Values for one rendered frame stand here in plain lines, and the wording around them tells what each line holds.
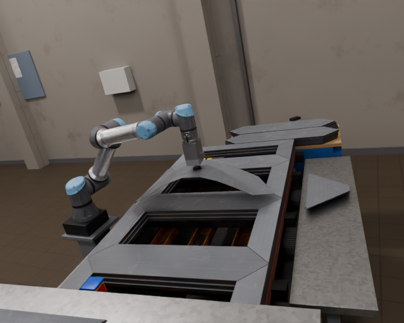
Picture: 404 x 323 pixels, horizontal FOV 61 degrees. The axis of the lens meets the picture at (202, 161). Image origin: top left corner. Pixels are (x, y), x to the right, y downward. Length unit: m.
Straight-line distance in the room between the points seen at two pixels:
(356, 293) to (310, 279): 0.15
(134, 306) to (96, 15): 4.48
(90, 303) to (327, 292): 0.74
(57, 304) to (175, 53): 3.77
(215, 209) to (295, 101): 2.68
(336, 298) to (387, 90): 3.00
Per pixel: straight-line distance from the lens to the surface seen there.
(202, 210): 1.60
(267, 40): 4.03
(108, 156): 1.95
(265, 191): 1.56
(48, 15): 5.65
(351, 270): 1.36
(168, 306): 0.87
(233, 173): 1.59
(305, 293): 1.27
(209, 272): 1.23
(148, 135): 1.45
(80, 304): 0.99
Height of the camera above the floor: 1.62
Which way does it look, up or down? 20 degrees down
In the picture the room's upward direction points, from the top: 12 degrees counter-clockwise
